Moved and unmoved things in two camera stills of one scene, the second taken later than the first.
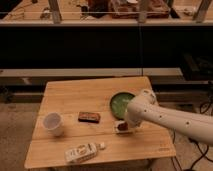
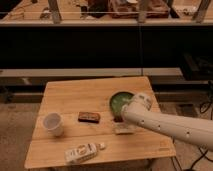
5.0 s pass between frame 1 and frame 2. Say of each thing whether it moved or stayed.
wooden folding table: stayed
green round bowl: stayed
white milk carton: stayed
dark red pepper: moved
